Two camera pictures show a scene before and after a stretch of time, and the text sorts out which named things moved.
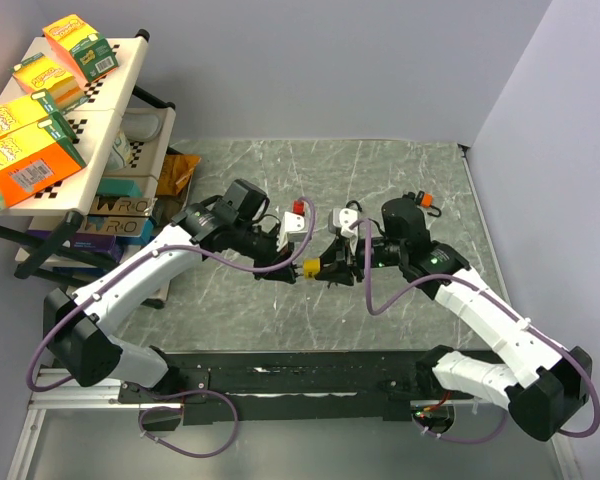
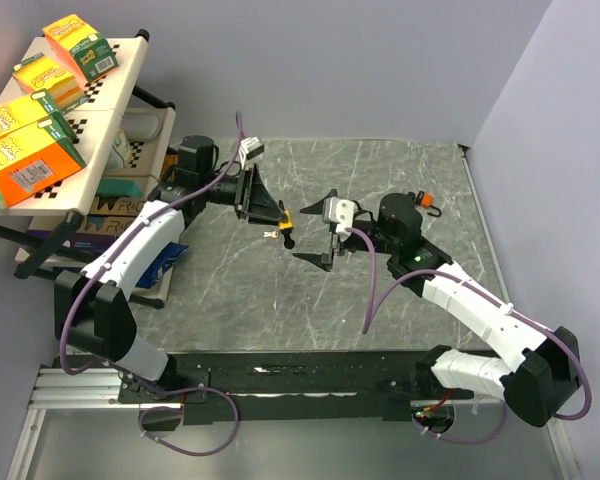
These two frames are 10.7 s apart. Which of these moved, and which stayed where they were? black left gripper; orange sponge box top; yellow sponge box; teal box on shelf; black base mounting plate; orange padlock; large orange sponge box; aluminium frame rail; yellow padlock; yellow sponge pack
Moved: black left gripper; yellow padlock
Stayed: large orange sponge box; teal box on shelf; orange sponge box top; black base mounting plate; aluminium frame rail; orange padlock; yellow sponge pack; yellow sponge box
